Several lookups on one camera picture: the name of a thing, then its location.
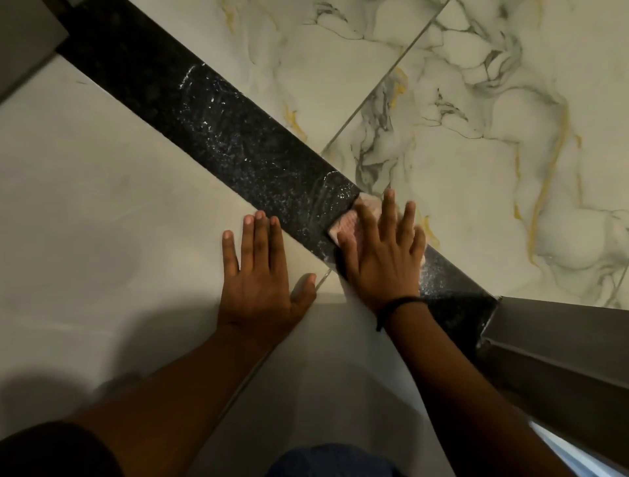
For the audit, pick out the person's right hand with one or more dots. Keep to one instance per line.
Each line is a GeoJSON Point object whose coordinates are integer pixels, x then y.
{"type": "Point", "coordinates": [381, 268]}

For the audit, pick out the person's left hand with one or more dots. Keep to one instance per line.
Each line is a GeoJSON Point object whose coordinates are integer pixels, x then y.
{"type": "Point", "coordinates": [258, 295]}

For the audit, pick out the person's right thumb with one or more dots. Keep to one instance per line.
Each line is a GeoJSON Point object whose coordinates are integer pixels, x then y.
{"type": "Point", "coordinates": [348, 253]}

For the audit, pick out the person's right middle finger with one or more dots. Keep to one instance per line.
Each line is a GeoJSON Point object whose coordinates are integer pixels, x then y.
{"type": "Point", "coordinates": [389, 216]}

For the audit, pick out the person's right little finger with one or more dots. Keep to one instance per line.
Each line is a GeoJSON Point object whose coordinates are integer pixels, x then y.
{"type": "Point", "coordinates": [418, 243]}

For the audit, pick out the person's left middle finger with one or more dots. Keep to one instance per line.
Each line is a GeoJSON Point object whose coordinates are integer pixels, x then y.
{"type": "Point", "coordinates": [261, 241]}

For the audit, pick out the person's left thumb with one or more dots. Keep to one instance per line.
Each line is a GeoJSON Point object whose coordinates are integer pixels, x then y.
{"type": "Point", "coordinates": [304, 292]}

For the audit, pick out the person's left little finger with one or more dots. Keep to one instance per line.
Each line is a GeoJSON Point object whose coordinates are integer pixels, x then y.
{"type": "Point", "coordinates": [229, 253]}

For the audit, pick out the pink cleaning cloth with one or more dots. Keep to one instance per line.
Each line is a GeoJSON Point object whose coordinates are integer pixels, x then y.
{"type": "Point", "coordinates": [346, 227]}

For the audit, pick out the person's left forearm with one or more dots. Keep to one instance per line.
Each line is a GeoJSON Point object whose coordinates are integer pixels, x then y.
{"type": "Point", "coordinates": [167, 398]}

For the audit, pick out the person's right forearm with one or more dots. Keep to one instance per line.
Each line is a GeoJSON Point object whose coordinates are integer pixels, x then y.
{"type": "Point", "coordinates": [467, 393]}

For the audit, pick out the black wrist band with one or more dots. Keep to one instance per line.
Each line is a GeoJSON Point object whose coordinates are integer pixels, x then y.
{"type": "Point", "coordinates": [393, 305]}

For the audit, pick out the black granite threshold strip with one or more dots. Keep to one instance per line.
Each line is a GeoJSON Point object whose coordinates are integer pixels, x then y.
{"type": "Point", "coordinates": [226, 132]}

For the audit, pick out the person's blue trouser leg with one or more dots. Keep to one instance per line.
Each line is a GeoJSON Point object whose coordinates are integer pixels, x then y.
{"type": "Point", "coordinates": [334, 462]}

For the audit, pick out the person's dark sleeve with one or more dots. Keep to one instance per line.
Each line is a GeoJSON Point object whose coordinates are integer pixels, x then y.
{"type": "Point", "coordinates": [54, 452]}

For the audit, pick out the grey metal door frame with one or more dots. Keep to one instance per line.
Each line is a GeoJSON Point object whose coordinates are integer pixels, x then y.
{"type": "Point", "coordinates": [560, 344]}

